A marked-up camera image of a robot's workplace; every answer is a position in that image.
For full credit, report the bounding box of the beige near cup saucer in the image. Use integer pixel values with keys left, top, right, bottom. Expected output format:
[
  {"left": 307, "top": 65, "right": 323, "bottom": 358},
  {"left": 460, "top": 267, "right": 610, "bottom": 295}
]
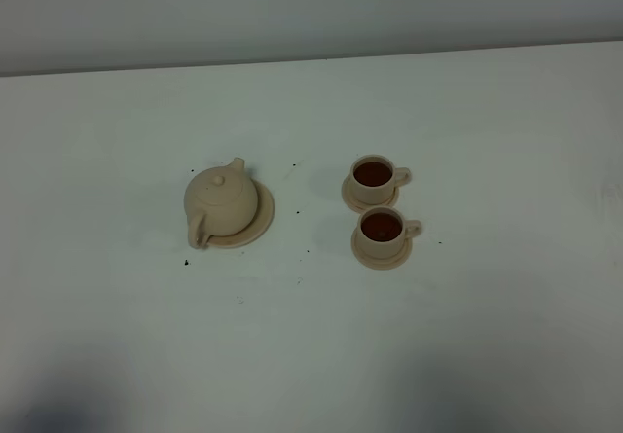
[{"left": 350, "top": 233, "right": 413, "bottom": 271}]

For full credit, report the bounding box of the beige near teacup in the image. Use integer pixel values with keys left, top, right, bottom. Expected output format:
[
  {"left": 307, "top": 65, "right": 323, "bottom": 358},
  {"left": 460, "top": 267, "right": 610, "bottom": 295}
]
[{"left": 354, "top": 206, "right": 423, "bottom": 260}]

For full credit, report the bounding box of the beige far teacup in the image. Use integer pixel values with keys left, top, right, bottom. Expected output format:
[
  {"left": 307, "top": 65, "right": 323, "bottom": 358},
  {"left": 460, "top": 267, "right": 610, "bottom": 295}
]
[{"left": 349, "top": 155, "right": 413, "bottom": 204}]

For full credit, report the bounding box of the beige cup saucer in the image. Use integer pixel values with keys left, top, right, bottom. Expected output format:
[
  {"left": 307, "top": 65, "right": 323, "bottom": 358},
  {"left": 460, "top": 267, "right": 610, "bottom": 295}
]
[
  {"left": 341, "top": 176, "right": 400, "bottom": 213},
  {"left": 350, "top": 233, "right": 413, "bottom": 271}
]

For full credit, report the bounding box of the beige far cup saucer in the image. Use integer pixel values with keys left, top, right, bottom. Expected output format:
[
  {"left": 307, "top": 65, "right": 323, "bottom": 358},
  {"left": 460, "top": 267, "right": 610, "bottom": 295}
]
[{"left": 341, "top": 176, "right": 400, "bottom": 213}]

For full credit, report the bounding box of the beige teapot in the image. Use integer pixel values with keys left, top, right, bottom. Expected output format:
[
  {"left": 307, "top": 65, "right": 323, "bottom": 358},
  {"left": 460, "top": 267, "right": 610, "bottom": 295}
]
[{"left": 184, "top": 158, "right": 258, "bottom": 249}]

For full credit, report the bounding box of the beige teacup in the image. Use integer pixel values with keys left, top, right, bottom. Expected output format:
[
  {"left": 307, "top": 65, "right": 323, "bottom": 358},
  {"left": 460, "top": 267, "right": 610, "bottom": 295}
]
[
  {"left": 354, "top": 206, "right": 423, "bottom": 260},
  {"left": 349, "top": 155, "right": 413, "bottom": 204}
]

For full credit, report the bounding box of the beige teapot saucer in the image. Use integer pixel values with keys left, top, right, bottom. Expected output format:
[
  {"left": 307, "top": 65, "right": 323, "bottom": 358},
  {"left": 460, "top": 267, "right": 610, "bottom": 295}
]
[{"left": 202, "top": 179, "right": 275, "bottom": 249}]

